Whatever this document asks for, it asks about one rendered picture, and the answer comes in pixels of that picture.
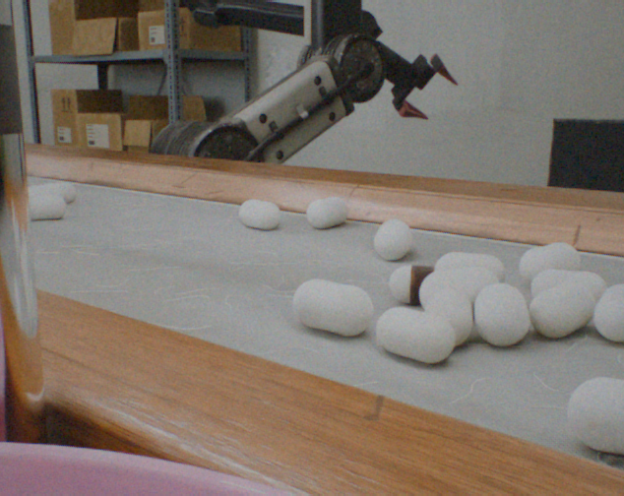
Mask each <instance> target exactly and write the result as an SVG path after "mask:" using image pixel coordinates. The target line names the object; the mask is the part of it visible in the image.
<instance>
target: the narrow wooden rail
mask: <svg viewBox="0 0 624 496"><path fill-rule="evenodd" d="M35 292H36V305H37V318H38V330H39V342H40V355H41V367H42V380H43V391H44V405H45V417H46V430H47V443H48V445H54V446H63V447H73V448H82V449H91V450H101V451H107V452H113V453H120V454H126V455H133V456H139V457H147V458H152V459H157V460H162V461H167V462H172V463H177V464H182V465H190V466H195V467H199V468H203V469H207V470H211V471H215V472H219V473H223V474H227V475H231V476H234V477H238V478H242V479H245V480H249V481H253V482H256V483H259V484H263V485H266V486H269V487H273V488H276V489H278V490H281V491H285V492H288V493H291V494H294V495H296V496H624V470H621V469H618V468H614V467H611V466H608V465H602V464H599V463H595V462H592V461H589V459H585V458H582V457H579V456H576V455H572V454H569V453H566V452H563V451H559V450H556V449H553V448H549V447H546V446H542V445H539V444H536V443H534V442H530V441H527V440H524V439H521V438H518V437H514V436H511V435H508V434H505V433H501V432H498V431H495V430H492V429H488V428H484V426H481V425H478V424H475V423H471V422H468V421H465V420H462V419H458V418H456V417H453V416H450V415H447V414H443V413H440V412H437V411H434V410H430V409H427V408H424V407H421V406H418V405H414V404H411V403H406V402H402V401H399V400H396V399H393V398H389V397H385V396H382V395H379V394H376V393H372V392H369V391H366V390H363V389H359V388H356V387H353V386H351V385H348V384H344V383H341V382H338V381H335V380H331V379H328V378H325V377H322V376H319V375H315V374H312V373H309V372H306V371H302V370H299V369H296V368H293V367H290V366H286V365H283V364H280V363H277V362H274V361H271V360H268V359H265V358H261V357H258V356H255V355H252V354H249V353H245V352H242V351H239V350H236V349H232V348H229V347H226V346H222V345H219V344H215V343H212V342H209V341H203V340H200V339H197V338H194V337H191V336H187V335H184V334H181V333H178V332H174V331H172V330H169V329H166V328H165V327H164V328H163V327H162V326H158V325H156V324H153V323H150V322H146V321H143V320H140V319H137V318H133V317H130V316H127V315H124V314H121V313H117V312H114V311H111V310H107V309H103V308H100V307H97V306H94V305H91V304H88V303H85V302H82V301H79V300H75V299H72V298H69V297H66V296H63V295H59V294H56V293H53V292H50V291H46V290H43V289H40V288H35Z"/></svg>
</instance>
